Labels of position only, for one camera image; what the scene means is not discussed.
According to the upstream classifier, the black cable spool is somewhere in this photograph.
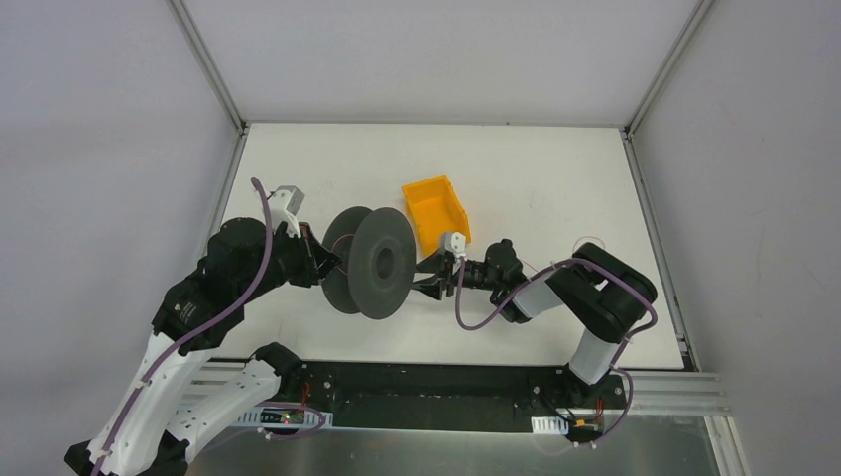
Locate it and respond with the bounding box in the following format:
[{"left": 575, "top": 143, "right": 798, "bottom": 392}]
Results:
[{"left": 321, "top": 206, "right": 417, "bottom": 320}]

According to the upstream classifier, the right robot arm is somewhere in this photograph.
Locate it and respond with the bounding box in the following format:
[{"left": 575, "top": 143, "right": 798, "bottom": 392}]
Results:
[{"left": 412, "top": 239, "right": 658, "bottom": 407}]

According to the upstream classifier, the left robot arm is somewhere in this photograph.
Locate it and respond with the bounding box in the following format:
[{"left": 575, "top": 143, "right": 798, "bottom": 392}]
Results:
[{"left": 64, "top": 218, "right": 341, "bottom": 475}]

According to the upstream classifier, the yellow plastic bin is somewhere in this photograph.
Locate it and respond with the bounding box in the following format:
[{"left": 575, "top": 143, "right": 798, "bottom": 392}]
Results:
[{"left": 402, "top": 175, "right": 472, "bottom": 257}]

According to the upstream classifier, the left controller board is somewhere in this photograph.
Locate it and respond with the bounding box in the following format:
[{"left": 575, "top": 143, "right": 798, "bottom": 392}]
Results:
[{"left": 260, "top": 408, "right": 306, "bottom": 425}]

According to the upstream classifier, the controller board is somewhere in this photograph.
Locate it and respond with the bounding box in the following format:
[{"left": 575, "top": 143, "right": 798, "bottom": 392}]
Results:
[
  {"left": 565, "top": 414, "right": 605, "bottom": 443},
  {"left": 260, "top": 408, "right": 306, "bottom": 425}
]

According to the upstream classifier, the right controller board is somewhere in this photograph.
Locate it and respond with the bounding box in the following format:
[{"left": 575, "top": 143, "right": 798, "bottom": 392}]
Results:
[{"left": 565, "top": 414, "right": 605, "bottom": 443}]

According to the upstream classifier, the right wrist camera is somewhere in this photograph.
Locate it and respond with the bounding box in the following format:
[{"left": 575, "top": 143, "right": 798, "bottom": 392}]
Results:
[{"left": 440, "top": 231, "right": 467, "bottom": 259}]

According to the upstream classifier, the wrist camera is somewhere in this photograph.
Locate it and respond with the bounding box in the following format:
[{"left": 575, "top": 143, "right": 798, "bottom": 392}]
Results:
[
  {"left": 268, "top": 185, "right": 305, "bottom": 238},
  {"left": 440, "top": 231, "right": 467, "bottom": 259}
]

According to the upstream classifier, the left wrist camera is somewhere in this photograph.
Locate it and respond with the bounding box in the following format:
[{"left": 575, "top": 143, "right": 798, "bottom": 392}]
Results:
[{"left": 268, "top": 185, "right": 305, "bottom": 238}]

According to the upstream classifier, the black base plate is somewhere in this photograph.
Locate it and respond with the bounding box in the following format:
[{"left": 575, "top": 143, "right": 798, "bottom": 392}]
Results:
[{"left": 277, "top": 361, "right": 627, "bottom": 433}]

